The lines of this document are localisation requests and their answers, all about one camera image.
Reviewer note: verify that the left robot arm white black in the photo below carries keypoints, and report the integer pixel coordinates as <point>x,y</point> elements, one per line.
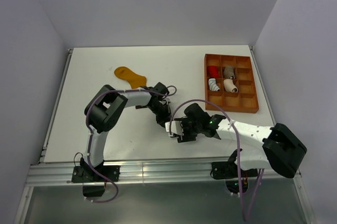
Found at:
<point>104,111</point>

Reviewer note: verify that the aluminium front rail frame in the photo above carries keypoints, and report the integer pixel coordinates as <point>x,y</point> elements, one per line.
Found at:
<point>132,172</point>

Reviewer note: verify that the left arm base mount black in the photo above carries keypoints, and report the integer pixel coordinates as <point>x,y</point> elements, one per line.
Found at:
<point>93,184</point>

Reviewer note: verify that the mustard yellow sock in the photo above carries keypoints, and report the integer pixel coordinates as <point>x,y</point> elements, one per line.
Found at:
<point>135,80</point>

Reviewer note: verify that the red rolled sock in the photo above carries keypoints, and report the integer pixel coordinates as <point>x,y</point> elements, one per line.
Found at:
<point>212,71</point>

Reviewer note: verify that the brown grey rolled sock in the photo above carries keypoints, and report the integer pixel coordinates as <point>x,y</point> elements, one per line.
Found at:
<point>228,72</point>

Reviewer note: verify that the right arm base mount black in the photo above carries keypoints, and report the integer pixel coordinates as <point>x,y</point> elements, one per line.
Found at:
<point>223,170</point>

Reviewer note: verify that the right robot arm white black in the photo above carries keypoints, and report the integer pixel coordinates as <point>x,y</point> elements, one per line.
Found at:
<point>257,147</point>

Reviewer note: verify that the orange compartment tray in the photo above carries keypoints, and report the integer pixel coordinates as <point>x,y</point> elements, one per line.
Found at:
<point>245,100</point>

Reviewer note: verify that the white grey striped rolled sock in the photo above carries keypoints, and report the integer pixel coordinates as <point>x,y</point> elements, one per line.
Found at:
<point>213,86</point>

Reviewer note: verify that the beige rolled sock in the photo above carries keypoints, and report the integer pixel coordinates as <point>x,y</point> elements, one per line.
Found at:
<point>229,86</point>

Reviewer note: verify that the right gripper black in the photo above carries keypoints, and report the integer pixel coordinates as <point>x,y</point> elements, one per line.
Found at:
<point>186,137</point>

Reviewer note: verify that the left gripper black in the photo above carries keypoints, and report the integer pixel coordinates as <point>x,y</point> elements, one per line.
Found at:
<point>161,121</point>

